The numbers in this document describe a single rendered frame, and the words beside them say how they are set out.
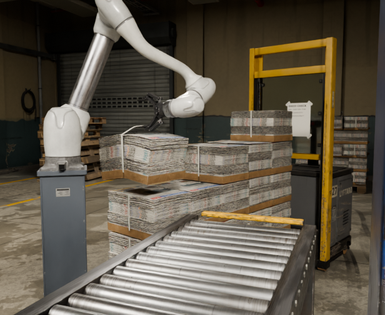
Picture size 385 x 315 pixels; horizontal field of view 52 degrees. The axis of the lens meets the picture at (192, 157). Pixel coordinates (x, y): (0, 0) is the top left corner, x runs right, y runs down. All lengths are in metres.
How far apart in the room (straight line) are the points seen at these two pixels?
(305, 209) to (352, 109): 5.43
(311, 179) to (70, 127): 2.27
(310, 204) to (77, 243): 2.22
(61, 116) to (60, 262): 0.64
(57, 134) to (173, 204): 0.69
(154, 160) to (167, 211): 0.29
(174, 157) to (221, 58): 7.38
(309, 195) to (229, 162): 1.25
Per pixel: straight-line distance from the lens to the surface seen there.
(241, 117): 3.02
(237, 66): 9.21
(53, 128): 1.82
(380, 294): 0.21
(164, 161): 2.01
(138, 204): 2.07
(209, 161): 2.44
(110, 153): 2.13
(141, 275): 1.14
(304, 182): 3.55
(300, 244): 1.41
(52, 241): 1.87
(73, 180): 1.81
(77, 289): 1.07
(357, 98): 8.83
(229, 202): 2.48
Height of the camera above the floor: 1.21
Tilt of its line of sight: 5 degrees down
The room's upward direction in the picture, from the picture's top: straight up
